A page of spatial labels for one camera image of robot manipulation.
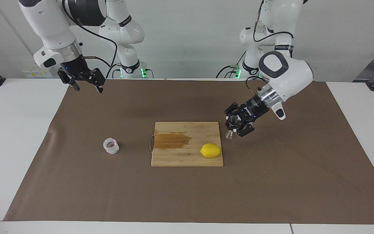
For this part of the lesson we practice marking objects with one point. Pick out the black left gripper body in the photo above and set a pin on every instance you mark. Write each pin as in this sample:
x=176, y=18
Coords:
x=253, y=110

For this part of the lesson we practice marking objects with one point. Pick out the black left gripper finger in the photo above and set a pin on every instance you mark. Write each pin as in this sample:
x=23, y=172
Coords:
x=247, y=130
x=232, y=109

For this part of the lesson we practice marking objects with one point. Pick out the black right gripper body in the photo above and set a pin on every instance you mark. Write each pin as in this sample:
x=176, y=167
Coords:
x=75, y=66

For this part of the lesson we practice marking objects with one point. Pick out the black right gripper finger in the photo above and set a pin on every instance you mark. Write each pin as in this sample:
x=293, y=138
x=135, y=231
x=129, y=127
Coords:
x=67, y=78
x=96, y=79

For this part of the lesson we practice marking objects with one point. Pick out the steel double jigger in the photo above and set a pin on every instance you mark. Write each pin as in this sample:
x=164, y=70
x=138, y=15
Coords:
x=232, y=123

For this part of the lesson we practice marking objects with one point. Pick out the clear faceted glass cup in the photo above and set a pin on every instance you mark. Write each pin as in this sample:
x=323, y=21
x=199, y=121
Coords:
x=111, y=146

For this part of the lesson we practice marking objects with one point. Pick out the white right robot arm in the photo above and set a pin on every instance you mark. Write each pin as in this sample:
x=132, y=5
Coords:
x=50, y=26

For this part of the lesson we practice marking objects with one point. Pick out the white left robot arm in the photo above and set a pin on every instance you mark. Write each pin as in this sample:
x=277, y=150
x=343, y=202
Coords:
x=291, y=78

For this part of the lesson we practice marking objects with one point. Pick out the yellow lemon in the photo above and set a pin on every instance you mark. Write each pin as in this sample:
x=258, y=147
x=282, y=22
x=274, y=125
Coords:
x=210, y=150

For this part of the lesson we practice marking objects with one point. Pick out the wooden cutting board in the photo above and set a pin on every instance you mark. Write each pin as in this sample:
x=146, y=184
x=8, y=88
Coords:
x=187, y=159

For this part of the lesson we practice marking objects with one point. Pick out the brown paper table mat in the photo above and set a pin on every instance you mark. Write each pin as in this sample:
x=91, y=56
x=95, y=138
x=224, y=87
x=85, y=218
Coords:
x=271, y=195

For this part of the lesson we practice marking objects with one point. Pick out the white wall socket strip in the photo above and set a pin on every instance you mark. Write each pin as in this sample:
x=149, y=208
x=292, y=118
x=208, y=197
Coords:
x=31, y=74

